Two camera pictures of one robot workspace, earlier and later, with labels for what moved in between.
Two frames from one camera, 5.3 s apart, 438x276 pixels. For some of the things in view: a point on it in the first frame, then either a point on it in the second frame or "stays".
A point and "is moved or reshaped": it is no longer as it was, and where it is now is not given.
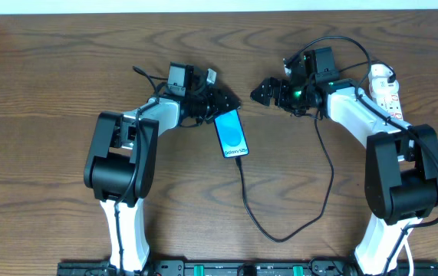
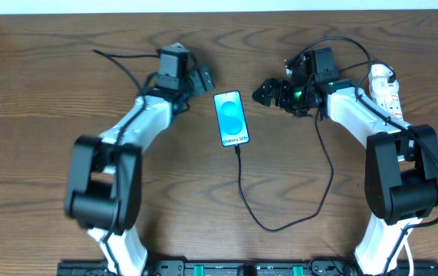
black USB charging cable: (393, 80) is moved or reshaped
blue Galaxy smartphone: (231, 133) is moved or reshaped
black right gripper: (280, 93) stays
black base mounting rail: (241, 267) stays
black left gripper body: (214, 102) to (202, 79)
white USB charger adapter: (380, 85) stays
